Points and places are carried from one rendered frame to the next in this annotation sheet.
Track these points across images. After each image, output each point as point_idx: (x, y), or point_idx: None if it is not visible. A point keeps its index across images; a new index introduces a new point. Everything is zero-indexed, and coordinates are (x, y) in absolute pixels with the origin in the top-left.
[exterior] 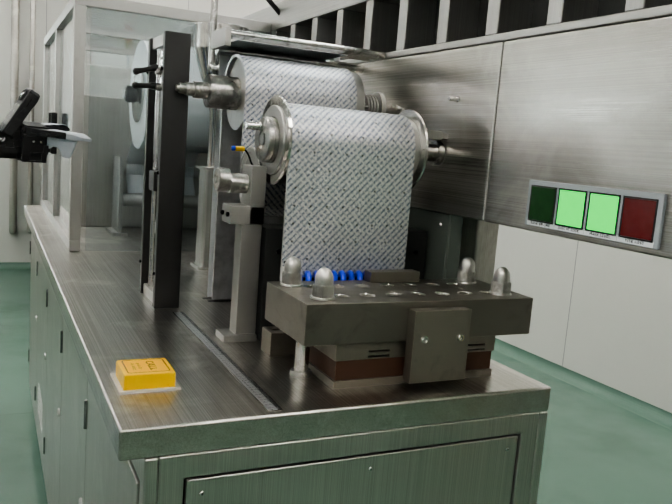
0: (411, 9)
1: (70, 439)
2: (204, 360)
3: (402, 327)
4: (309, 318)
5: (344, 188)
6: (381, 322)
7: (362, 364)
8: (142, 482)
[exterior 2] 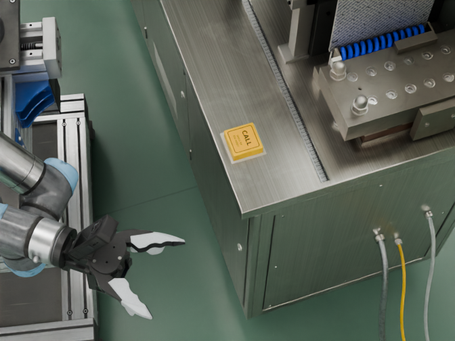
0: None
1: (159, 26)
2: (275, 101)
3: (412, 116)
4: (349, 131)
5: None
6: (398, 118)
7: (382, 131)
8: (252, 220)
